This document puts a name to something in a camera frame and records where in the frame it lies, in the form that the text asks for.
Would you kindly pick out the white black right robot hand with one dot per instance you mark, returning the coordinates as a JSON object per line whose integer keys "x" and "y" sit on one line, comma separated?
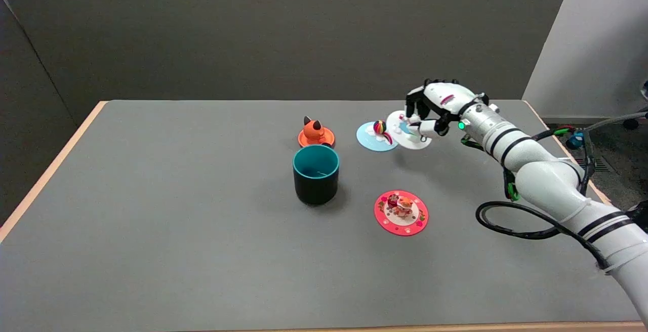
{"x": 445, "y": 96}

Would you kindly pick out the white cup lid with figurine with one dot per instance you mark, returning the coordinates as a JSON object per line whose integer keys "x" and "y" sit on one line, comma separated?
{"x": 405, "y": 137}

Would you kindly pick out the light blue rainbow cup lid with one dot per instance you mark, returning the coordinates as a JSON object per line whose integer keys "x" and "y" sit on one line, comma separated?
{"x": 369, "y": 139}

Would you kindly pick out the red cup lid with figurines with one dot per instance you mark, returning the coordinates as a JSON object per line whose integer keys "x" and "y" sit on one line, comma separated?
{"x": 401, "y": 215}

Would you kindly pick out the orange cat cup lid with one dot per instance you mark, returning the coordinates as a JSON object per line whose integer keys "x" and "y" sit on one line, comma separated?
{"x": 315, "y": 132}

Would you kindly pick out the dark teal cup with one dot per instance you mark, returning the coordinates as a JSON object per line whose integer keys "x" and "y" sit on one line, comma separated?
{"x": 315, "y": 185}

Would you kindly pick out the floor vent grille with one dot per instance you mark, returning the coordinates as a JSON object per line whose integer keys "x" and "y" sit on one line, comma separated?
{"x": 600, "y": 165}

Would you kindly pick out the office chair with wheeled base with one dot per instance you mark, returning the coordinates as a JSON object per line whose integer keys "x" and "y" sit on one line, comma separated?
{"x": 615, "y": 119}

